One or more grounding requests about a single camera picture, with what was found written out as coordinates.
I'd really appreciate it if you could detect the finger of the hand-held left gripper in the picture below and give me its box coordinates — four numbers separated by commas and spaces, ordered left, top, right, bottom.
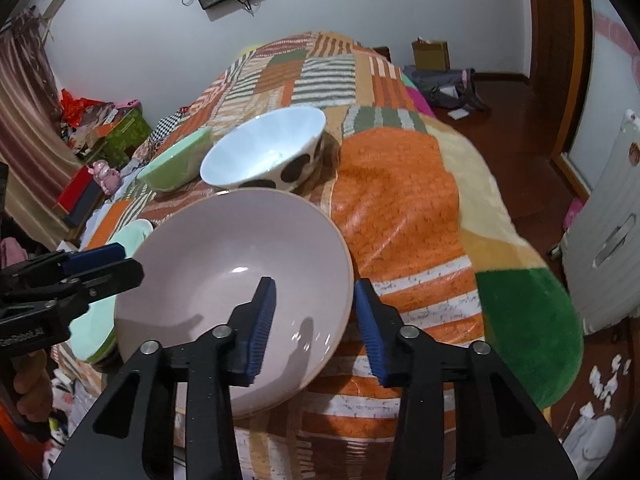
0, 258, 145, 321
0, 243, 126, 293

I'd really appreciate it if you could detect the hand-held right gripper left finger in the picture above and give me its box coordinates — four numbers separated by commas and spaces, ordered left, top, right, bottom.
47, 276, 277, 480

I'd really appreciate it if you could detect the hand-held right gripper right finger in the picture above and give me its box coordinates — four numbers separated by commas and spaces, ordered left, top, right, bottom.
352, 277, 578, 480

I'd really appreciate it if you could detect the light green plate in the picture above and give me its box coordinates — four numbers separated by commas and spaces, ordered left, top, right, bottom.
67, 219, 153, 363

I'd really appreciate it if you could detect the pink bowl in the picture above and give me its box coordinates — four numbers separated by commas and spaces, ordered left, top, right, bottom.
114, 188, 354, 418

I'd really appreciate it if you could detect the green bowl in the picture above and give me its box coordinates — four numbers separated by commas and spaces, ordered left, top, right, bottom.
136, 126, 215, 193

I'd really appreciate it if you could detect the white spotted bowl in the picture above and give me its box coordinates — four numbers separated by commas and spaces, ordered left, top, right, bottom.
200, 106, 327, 193

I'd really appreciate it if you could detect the person's left hand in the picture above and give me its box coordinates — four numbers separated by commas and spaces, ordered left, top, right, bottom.
12, 352, 53, 423

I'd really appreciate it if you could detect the dark grey box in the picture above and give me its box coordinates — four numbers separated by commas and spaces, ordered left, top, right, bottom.
62, 180, 103, 228

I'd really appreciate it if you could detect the red box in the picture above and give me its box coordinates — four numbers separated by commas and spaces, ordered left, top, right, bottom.
54, 165, 98, 216

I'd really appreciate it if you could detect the pink cloth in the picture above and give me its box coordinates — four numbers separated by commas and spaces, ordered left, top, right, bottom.
0, 237, 26, 271

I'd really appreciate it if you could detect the pink rabbit toy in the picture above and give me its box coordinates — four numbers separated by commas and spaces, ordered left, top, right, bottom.
89, 160, 121, 193

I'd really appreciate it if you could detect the striped patchwork blanket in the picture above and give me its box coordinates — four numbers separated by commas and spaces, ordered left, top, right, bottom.
50, 30, 501, 480

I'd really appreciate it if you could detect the striped red beige curtain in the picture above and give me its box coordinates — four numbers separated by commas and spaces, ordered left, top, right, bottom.
0, 12, 83, 251

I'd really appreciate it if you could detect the black white checkered cloth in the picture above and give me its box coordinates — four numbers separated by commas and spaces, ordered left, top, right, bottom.
150, 115, 181, 143

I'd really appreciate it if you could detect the red plastic bag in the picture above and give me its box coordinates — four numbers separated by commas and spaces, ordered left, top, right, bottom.
60, 89, 108, 126

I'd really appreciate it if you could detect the green cream fleece blanket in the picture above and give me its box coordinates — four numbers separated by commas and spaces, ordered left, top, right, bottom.
425, 120, 586, 411

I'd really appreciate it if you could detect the grey bag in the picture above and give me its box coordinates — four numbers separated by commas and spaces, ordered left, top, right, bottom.
402, 65, 486, 111

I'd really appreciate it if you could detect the brown cardboard box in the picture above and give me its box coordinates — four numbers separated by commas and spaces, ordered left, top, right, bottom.
411, 37, 449, 69

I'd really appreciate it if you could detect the wooden door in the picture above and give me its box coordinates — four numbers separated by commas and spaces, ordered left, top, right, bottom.
525, 0, 596, 196

